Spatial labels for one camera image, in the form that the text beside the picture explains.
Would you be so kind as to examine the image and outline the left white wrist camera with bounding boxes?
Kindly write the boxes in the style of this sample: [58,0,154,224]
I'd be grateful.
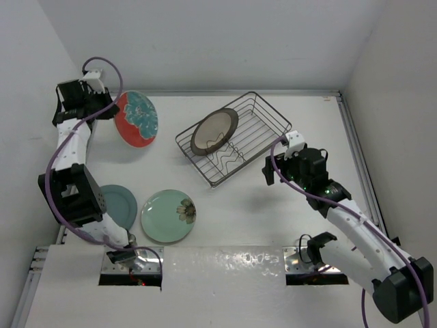
[81,69,105,93]

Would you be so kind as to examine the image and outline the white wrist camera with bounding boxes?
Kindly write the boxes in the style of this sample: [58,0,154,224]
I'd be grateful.
[81,69,105,93]
[284,130,306,160]

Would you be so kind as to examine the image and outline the red plate blue flower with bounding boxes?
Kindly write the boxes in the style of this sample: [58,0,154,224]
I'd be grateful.
[114,91,158,148]

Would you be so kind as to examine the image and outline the light green flower plate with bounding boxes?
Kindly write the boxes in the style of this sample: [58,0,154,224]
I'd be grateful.
[141,189,197,243]

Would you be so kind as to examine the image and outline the plain teal blue plate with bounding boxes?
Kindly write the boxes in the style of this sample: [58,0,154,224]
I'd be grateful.
[101,184,138,230]

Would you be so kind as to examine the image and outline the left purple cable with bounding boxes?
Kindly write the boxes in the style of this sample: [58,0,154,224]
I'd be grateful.
[46,57,164,274]

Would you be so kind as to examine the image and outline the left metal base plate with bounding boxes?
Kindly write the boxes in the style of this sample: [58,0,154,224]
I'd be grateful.
[100,247,163,275]

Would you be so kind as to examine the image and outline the black wire dish rack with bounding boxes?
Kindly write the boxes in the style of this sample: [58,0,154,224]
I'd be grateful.
[175,92,292,187]

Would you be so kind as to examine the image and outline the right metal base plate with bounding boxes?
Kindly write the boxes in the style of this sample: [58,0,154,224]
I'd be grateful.
[283,246,341,275]

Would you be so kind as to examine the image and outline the cream plate brown rim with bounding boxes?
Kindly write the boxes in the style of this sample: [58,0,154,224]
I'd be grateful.
[190,108,239,156]

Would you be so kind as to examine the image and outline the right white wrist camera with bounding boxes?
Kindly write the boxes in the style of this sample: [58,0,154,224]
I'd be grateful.
[284,130,306,160]

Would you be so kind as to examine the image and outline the metal base plate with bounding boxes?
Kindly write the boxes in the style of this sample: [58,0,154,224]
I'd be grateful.
[100,247,163,275]
[283,246,341,275]

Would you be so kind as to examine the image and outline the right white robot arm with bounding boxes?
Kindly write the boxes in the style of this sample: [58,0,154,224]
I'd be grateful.
[262,146,434,327]

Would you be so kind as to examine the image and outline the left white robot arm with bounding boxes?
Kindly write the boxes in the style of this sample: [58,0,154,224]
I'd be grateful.
[38,79,137,266]

